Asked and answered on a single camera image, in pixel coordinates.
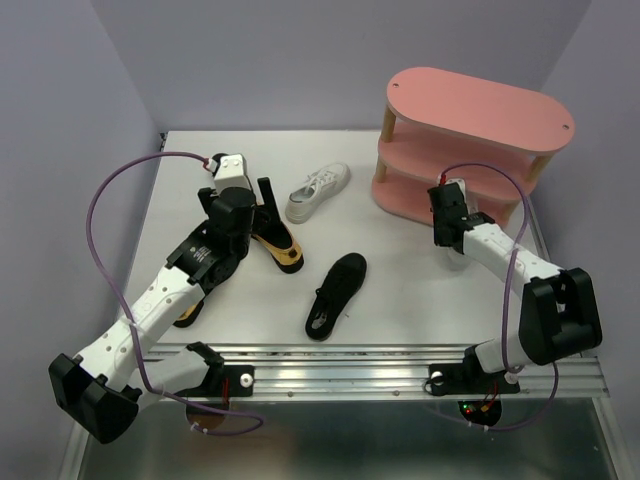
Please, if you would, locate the white sneaker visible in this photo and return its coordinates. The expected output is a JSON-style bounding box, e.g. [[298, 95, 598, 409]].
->
[[446, 248, 472, 271], [285, 162, 351, 224]]

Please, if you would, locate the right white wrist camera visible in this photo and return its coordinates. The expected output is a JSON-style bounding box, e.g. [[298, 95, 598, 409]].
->
[[453, 178, 477, 213]]

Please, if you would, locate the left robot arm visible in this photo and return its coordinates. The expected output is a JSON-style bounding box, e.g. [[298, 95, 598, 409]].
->
[[48, 186, 256, 444]]

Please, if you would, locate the gold shoe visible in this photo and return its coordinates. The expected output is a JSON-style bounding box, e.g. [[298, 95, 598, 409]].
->
[[173, 300, 204, 329], [252, 222, 304, 274]]

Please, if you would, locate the pink three-tier shoe shelf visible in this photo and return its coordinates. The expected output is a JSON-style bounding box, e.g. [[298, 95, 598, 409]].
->
[[372, 67, 575, 226]]

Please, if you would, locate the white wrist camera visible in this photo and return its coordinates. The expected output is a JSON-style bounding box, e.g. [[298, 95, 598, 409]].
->
[[453, 178, 477, 213], [213, 153, 253, 193]]

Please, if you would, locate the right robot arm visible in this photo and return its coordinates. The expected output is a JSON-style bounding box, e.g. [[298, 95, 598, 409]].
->
[[427, 182, 603, 396]]

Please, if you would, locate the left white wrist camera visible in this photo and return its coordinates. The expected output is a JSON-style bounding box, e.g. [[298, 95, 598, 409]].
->
[[213, 153, 253, 193]]

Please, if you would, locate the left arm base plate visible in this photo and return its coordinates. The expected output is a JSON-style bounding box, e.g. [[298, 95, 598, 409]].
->
[[196, 364, 255, 399]]

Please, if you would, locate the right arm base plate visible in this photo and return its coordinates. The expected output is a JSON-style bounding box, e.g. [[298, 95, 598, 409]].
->
[[423, 363, 520, 397]]

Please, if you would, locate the aluminium mounting rail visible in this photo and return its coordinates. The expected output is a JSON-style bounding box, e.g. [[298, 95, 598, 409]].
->
[[209, 343, 609, 402]]

